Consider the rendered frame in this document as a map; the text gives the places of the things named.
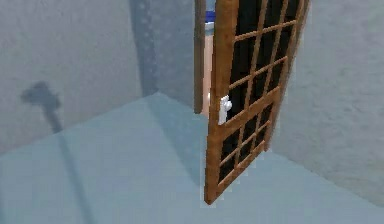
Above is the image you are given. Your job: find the white door handle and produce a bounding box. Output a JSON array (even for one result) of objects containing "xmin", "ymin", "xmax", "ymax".
[{"xmin": 217, "ymin": 94, "xmax": 233, "ymax": 126}]

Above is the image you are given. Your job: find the brown wooden lattice door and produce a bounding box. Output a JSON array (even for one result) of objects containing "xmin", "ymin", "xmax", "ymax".
[{"xmin": 203, "ymin": 0, "xmax": 311, "ymax": 206}]

